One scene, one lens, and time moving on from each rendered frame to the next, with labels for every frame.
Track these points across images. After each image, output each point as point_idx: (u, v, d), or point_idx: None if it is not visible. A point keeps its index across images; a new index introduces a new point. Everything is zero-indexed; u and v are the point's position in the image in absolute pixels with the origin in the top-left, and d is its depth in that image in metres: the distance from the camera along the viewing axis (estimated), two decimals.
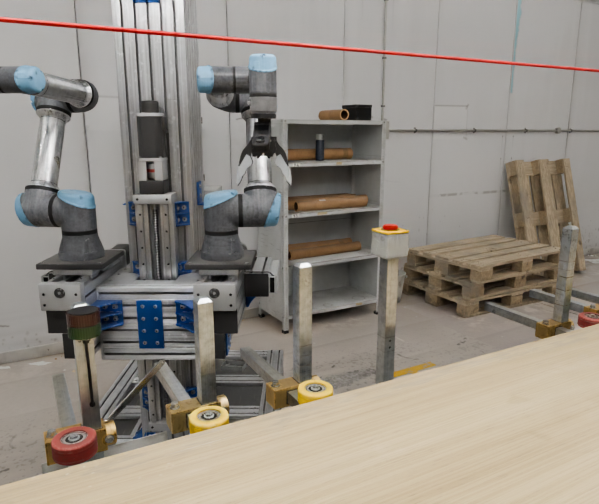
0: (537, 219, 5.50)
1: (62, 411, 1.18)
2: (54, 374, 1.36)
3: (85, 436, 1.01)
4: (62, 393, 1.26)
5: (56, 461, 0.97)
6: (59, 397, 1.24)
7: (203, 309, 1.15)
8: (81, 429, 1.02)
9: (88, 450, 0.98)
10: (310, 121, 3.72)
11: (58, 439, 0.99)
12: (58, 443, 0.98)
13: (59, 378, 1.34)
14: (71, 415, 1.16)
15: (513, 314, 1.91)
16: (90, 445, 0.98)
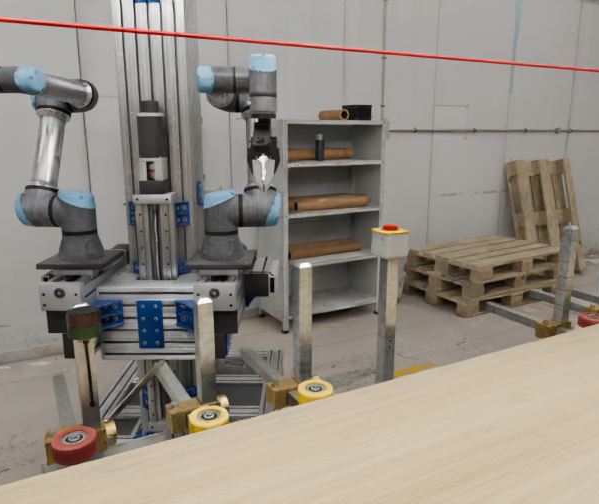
0: (537, 219, 5.50)
1: (62, 411, 1.18)
2: (54, 374, 1.36)
3: (85, 436, 1.01)
4: (62, 393, 1.26)
5: (56, 461, 0.97)
6: (59, 397, 1.24)
7: (203, 309, 1.15)
8: (81, 429, 1.02)
9: (88, 450, 0.98)
10: (310, 121, 3.72)
11: (58, 439, 0.99)
12: (58, 443, 0.98)
13: (59, 378, 1.34)
14: (71, 415, 1.16)
15: (513, 314, 1.91)
16: (90, 445, 0.98)
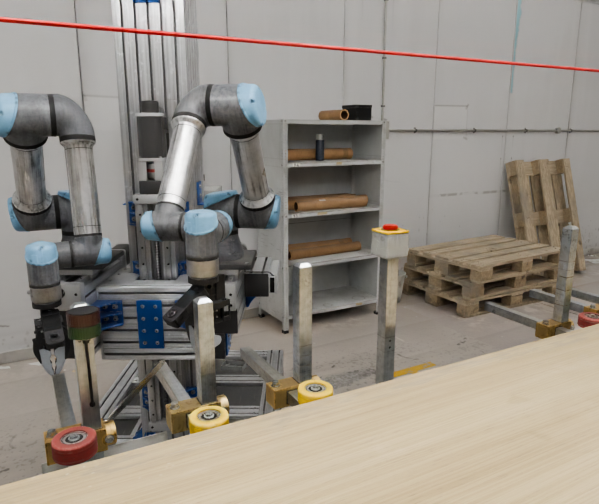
0: (537, 219, 5.50)
1: (62, 411, 1.18)
2: (54, 374, 1.36)
3: (85, 436, 1.01)
4: (62, 393, 1.26)
5: (56, 461, 0.97)
6: (59, 397, 1.24)
7: (203, 309, 1.15)
8: (81, 429, 1.02)
9: (88, 450, 0.98)
10: (310, 121, 3.72)
11: (58, 439, 0.99)
12: (58, 443, 0.98)
13: (59, 378, 1.34)
14: (71, 415, 1.16)
15: (513, 314, 1.91)
16: (90, 445, 0.98)
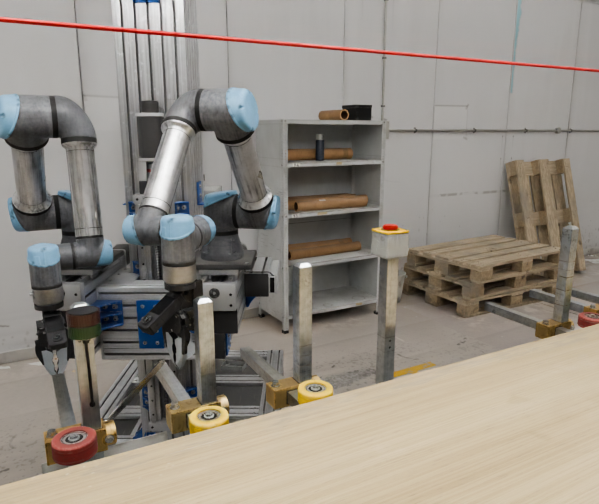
0: (537, 219, 5.50)
1: (62, 411, 1.18)
2: (54, 374, 1.36)
3: (85, 436, 1.01)
4: (62, 393, 1.26)
5: (56, 461, 0.97)
6: (59, 397, 1.24)
7: (203, 309, 1.15)
8: (81, 429, 1.02)
9: (88, 450, 0.98)
10: (310, 121, 3.72)
11: (58, 439, 0.99)
12: (58, 443, 0.98)
13: (59, 378, 1.34)
14: (71, 415, 1.16)
15: (513, 314, 1.91)
16: (90, 445, 0.98)
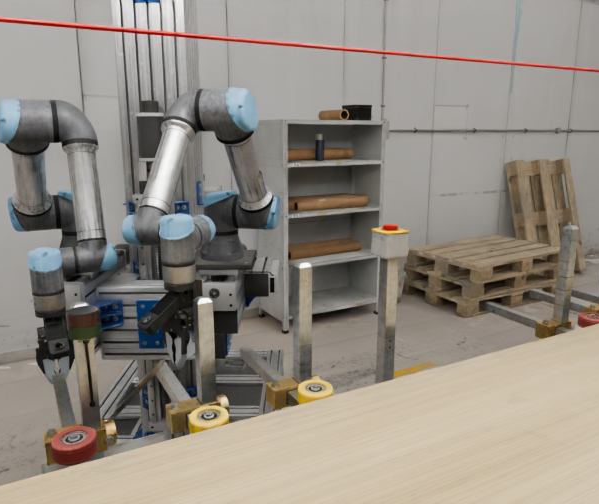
0: (537, 219, 5.50)
1: (62, 411, 1.18)
2: (54, 374, 1.36)
3: (85, 436, 1.01)
4: (62, 393, 1.26)
5: (56, 461, 0.97)
6: (59, 397, 1.24)
7: (203, 309, 1.15)
8: (81, 429, 1.02)
9: (88, 450, 0.98)
10: (310, 121, 3.72)
11: (58, 439, 0.99)
12: (58, 443, 0.98)
13: (59, 378, 1.34)
14: (71, 415, 1.16)
15: (513, 314, 1.91)
16: (90, 445, 0.98)
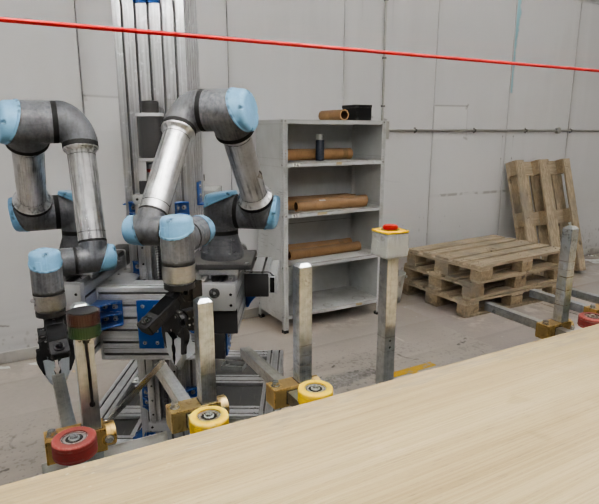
0: (537, 219, 5.50)
1: (62, 411, 1.18)
2: (54, 374, 1.36)
3: (85, 436, 1.01)
4: (62, 393, 1.26)
5: (56, 461, 0.97)
6: (59, 397, 1.24)
7: (203, 309, 1.15)
8: (81, 429, 1.02)
9: (88, 450, 0.98)
10: (310, 121, 3.72)
11: (58, 439, 0.99)
12: (58, 443, 0.98)
13: (59, 378, 1.34)
14: (71, 415, 1.16)
15: (513, 314, 1.91)
16: (90, 445, 0.98)
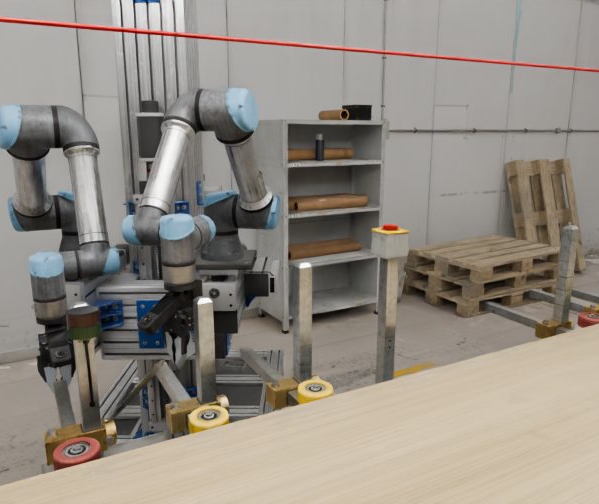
0: (537, 219, 5.50)
1: (64, 420, 1.14)
2: (55, 381, 1.32)
3: (88, 448, 0.97)
4: (64, 401, 1.22)
5: None
6: (61, 405, 1.21)
7: (203, 309, 1.15)
8: (84, 440, 0.99)
9: None
10: (310, 121, 3.72)
11: (60, 451, 0.95)
12: (60, 455, 0.94)
13: (61, 385, 1.30)
14: (73, 424, 1.13)
15: (513, 314, 1.91)
16: (93, 457, 0.95)
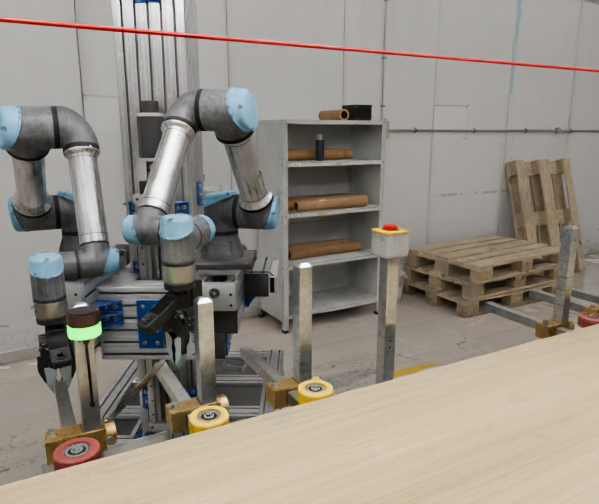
0: (537, 219, 5.50)
1: (64, 421, 1.14)
2: (55, 382, 1.32)
3: (88, 448, 0.97)
4: (64, 402, 1.22)
5: None
6: (61, 406, 1.20)
7: (203, 309, 1.15)
8: (84, 440, 0.99)
9: None
10: (310, 121, 3.72)
11: (60, 451, 0.95)
12: (60, 456, 0.94)
13: (61, 386, 1.30)
14: (73, 425, 1.12)
15: (513, 314, 1.91)
16: (93, 458, 0.95)
